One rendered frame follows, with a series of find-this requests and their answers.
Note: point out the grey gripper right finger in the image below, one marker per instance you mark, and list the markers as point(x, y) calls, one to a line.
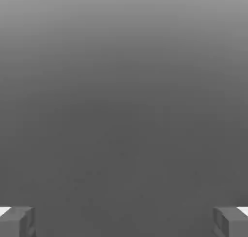
point(232, 222)

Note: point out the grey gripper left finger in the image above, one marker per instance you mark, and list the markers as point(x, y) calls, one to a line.
point(16, 222)

